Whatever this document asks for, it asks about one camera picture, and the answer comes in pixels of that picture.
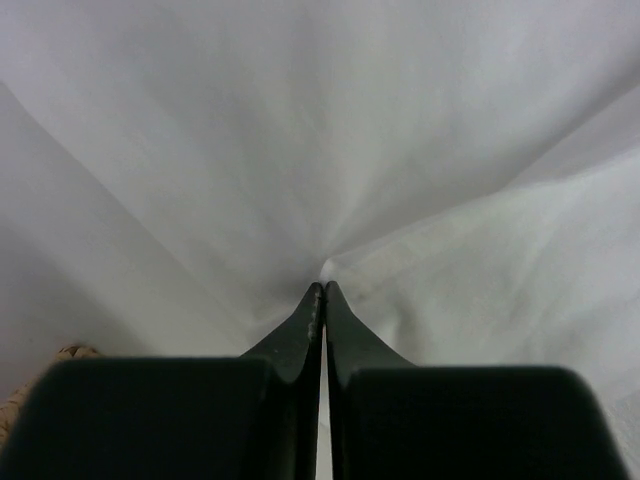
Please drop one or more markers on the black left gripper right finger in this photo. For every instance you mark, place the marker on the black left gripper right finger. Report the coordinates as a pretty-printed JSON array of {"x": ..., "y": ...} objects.
[{"x": 391, "y": 419}]

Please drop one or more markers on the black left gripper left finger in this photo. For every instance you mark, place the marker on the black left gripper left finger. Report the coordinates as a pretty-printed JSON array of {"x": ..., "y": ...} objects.
[{"x": 254, "y": 416}]

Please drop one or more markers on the white t shirt robot print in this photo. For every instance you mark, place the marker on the white t shirt robot print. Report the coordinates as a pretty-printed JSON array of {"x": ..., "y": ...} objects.
[{"x": 175, "y": 173}]

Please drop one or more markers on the wicker basket cloth lining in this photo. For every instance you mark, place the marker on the wicker basket cloth lining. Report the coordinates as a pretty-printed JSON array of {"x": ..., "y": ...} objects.
[{"x": 12, "y": 406}]

